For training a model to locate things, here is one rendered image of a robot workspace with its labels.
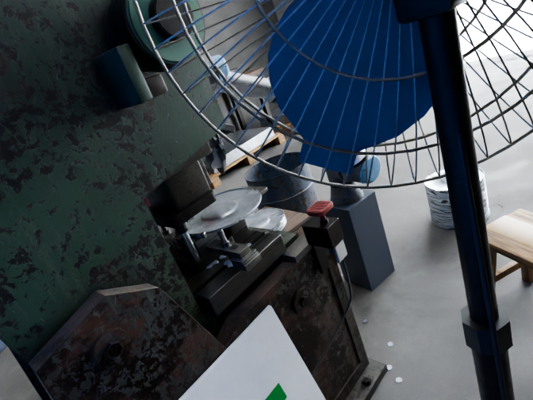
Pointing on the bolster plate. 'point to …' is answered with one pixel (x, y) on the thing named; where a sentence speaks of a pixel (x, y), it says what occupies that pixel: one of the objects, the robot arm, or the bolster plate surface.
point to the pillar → (190, 247)
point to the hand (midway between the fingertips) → (223, 169)
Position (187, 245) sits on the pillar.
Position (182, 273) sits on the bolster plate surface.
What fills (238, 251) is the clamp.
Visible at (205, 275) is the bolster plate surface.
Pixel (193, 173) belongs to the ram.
